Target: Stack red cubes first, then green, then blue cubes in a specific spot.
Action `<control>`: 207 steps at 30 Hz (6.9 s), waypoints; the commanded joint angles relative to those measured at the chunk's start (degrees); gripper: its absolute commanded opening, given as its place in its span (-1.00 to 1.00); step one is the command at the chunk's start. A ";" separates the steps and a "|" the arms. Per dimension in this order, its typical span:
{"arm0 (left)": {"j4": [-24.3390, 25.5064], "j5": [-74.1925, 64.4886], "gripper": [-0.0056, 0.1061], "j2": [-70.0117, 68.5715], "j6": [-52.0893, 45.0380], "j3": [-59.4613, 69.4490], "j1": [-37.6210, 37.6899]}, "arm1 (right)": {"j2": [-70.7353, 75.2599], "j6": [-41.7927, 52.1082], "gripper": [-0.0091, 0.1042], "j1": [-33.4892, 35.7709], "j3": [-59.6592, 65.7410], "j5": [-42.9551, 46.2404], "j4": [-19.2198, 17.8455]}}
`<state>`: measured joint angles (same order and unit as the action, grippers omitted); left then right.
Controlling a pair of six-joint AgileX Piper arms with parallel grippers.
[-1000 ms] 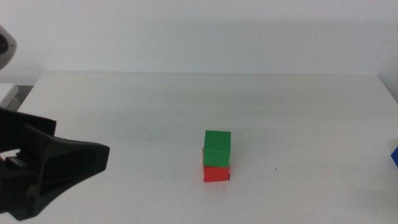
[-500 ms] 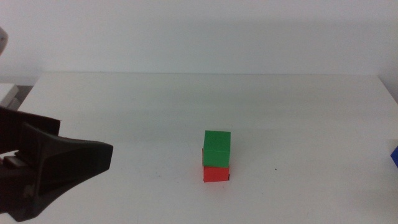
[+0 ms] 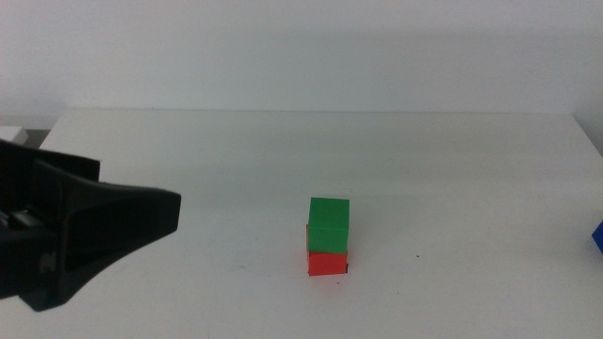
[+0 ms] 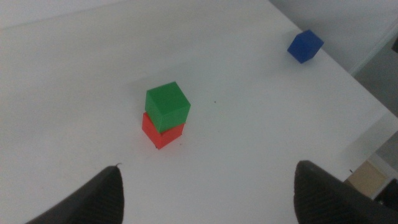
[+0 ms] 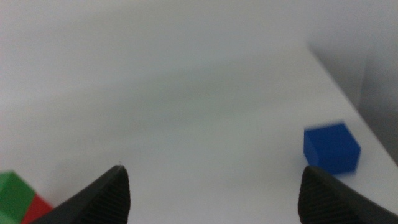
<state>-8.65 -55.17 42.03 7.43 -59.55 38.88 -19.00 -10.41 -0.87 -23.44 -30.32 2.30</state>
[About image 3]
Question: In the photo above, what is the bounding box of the green cube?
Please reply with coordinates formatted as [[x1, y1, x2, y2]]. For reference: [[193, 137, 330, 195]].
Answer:
[[306, 197, 351, 255]]

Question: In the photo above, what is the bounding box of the red cube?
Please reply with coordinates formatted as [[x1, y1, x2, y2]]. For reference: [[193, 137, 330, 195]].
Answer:
[[306, 224, 350, 278]]

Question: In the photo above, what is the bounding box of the blue cube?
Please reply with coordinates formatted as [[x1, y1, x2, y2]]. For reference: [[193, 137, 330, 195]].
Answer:
[[591, 220, 603, 255]]

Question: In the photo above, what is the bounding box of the white side table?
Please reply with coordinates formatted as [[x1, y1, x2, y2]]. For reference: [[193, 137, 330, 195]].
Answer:
[[0, 125, 29, 146]]

